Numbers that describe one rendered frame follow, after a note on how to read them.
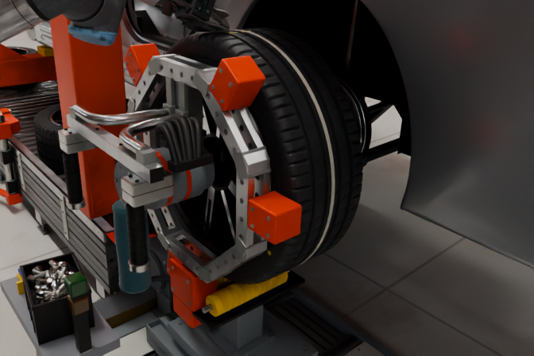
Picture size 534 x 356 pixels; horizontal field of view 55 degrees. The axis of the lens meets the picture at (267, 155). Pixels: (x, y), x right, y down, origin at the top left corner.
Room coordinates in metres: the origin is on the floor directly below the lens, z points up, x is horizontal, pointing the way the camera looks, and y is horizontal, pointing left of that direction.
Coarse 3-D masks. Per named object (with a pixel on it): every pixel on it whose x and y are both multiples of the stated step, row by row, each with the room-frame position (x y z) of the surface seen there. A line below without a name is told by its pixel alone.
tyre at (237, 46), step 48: (192, 48) 1.26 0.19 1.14; (240, 48) 1.14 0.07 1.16; (288, 48) 1.21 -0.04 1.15; (288, 96) 1.07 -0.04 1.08; (336, 96) 1.14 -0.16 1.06; (288, 144) 1.00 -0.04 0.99; (336, 144) 1.08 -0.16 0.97; (288, 192) 0.98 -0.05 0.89; (336, 192) 1.05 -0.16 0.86; (288, 240) 0.98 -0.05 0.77; (336, 240) 1.12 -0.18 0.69
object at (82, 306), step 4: (68, 296) 0.97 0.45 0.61; (68, 300) 0.96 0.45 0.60; (72, 300) 0.95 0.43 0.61; (76, 300) 0.95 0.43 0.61; (80, 300) 0.96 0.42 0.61; (84, 300) 0.96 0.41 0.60; (88, 300) 0.97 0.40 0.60; (68, 304) 0.96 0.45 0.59; (72, 304) 0.95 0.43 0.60; (76, 304) 0.95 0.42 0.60; (80, 304) 0.96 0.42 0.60; (84, 304) 0.96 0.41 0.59; (88, 304) 0.97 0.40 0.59; (68, 308) 0.97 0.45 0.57; (72, 308) 0.95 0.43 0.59; (76, 308) 0.95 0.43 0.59; (80, 308) 0.95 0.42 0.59; (84, 308) 0.96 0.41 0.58; (88, 308) 0.97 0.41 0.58; (72, 312) 0.95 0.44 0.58; (76, 312) 0.95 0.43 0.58; (80, 312) 0.95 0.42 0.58
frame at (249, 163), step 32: (160, 64) 1.21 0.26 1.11; (192, 64) 1.18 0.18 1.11; (160, 96) 1.33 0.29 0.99; (224, 128) 1.02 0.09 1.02; (256, 160) 0.97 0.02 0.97; (256, 192) 1.00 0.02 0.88; (160, 224) 1.25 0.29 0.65; (192, 256) 1.13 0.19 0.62; (224, 256) 1.02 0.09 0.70; (256, 256) 1.00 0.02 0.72
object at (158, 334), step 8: (160, 320) 1.42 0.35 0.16; (168, 320) 1.41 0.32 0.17; (152, 328) 1.40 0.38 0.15; (160, 328) 1.40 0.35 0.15; (152, 336) 1.36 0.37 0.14; (160, 336) 1.36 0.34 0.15; (168, 336) 1.36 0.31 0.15; (152, 344) 1.37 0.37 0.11; (160, 344) 1.32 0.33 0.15; (168, 344) 1.33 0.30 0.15; (176, 344) 1.33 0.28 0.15; (160, 352) 1.32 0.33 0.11; (168, 352) 1.28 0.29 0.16; (176, 352) 1.29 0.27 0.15; (184, 352) 1.29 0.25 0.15
